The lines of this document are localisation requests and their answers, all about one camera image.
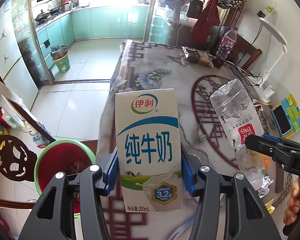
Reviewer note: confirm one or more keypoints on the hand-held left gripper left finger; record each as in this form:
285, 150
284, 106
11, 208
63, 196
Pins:
112, 172

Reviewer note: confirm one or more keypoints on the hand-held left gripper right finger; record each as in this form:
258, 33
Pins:
187, 177

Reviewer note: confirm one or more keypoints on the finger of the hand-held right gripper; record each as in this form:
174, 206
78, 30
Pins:
265, 148
285, 142

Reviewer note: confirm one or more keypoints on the yellow snack packet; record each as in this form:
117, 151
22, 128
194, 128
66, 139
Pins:
263, 160

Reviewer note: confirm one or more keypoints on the foil wrapper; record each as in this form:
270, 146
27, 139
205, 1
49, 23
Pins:
265, 187

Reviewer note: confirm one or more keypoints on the clear plastic water bottle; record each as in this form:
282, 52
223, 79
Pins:
235, 115

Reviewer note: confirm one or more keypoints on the white milk carton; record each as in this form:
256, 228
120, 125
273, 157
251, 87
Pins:
147, 142

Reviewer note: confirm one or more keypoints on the yellow cardboard box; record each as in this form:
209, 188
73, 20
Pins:
270, 206

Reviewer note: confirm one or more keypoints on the red bin with green rim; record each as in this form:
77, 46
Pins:
57, 162

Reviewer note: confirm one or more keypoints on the black shoulder bag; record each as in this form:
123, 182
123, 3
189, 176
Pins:
195, 8

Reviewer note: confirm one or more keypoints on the person's right hand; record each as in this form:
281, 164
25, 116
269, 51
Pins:
293, 205

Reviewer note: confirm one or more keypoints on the black smartphone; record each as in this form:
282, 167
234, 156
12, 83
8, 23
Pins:
282, 120

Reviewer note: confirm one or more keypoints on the phone in colourful holder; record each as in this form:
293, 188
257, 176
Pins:
296, 112

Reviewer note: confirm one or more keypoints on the blue face mask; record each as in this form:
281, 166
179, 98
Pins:
176, 232

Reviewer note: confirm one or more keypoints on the dark wooden chair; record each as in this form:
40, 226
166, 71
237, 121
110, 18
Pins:
250, 52

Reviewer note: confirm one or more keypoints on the carved wooden chair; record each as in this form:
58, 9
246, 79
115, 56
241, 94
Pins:
10, 155

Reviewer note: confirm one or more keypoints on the white desk lamp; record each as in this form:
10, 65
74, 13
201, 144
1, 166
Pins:
275, 32

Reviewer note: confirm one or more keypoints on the purple-label soda bottle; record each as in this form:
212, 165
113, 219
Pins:
227, 42

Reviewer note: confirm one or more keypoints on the dark brown snack packet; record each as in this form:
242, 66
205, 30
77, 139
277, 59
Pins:
200, 56

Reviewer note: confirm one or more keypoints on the floral printed tablecloth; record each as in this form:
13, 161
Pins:
145, 62

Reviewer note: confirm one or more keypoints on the green plastic waste bin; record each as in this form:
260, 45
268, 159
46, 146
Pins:
62, 65

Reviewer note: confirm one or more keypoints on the dark red hanging garment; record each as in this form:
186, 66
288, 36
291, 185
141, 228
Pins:
206, 22

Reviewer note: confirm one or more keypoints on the teal kitchen base cabinets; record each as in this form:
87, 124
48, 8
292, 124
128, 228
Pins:
100, 22

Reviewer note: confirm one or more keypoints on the clear plastic storage cabinet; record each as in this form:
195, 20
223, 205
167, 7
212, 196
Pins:
160, 25

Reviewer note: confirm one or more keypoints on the white refrigerator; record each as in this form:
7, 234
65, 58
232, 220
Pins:
5, 55

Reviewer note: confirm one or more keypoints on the black wok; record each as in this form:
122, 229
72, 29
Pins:
42, 17

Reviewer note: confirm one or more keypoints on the black frying pan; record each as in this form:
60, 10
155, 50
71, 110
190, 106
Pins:
55, 9

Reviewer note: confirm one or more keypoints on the white plastic bag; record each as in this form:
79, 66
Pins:
84, 1

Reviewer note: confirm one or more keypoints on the white green wall device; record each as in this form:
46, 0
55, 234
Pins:
268, 11

